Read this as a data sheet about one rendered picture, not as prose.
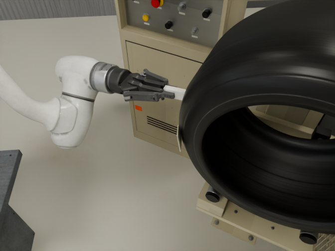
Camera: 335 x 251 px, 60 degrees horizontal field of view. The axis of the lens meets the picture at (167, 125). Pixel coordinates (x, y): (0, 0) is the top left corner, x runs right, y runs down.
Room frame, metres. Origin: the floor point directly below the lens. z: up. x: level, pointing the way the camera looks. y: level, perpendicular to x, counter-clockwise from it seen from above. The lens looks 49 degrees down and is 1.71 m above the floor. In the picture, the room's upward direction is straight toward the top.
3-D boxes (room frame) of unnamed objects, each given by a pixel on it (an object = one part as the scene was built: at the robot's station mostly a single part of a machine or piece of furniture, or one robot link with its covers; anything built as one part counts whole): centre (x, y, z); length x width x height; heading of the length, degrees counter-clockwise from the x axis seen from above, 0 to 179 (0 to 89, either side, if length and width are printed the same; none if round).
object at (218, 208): (0.56, -0.21, 0.83); 0.36 x 0.09 x 0.06; 154
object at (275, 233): (0.50, -0.34, 0.80); 0.37 x 0.36 x 0.02; 64
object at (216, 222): (0.74, -0.44, 0.01); 0.27 x 0.27 x 0.02; 64
